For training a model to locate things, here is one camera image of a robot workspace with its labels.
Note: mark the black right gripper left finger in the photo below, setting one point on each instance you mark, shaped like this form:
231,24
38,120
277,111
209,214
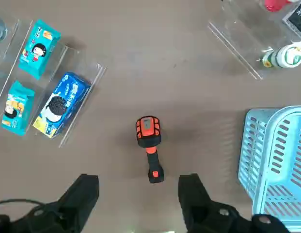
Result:
77,199

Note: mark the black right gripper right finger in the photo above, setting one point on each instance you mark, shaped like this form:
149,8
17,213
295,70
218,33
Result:
196,206

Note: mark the orange black barcode scanner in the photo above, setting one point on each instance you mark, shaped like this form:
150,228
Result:
147,131

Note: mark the light blue shopping basket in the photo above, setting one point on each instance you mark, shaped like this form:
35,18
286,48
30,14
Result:
274,157

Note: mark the blue Oreo cookie pack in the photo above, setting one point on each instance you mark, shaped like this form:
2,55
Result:
63,104

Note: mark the teal snack packet yellow figure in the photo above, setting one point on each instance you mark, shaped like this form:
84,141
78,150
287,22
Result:
18,109

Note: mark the clear stepped snack shelf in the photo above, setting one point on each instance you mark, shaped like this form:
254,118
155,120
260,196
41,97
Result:
75,60

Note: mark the teal snack packet red figure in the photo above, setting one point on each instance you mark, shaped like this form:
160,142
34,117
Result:
40,48

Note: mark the white bottle green lid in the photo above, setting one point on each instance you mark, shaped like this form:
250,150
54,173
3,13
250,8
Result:
288,55

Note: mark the clear stepped bottle shelf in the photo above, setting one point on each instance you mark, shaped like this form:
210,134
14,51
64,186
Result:
237,29

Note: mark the small black box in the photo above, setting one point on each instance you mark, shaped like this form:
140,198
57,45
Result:
296,21

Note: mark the red lidded jar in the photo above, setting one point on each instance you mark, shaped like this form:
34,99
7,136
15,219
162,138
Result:
276,4

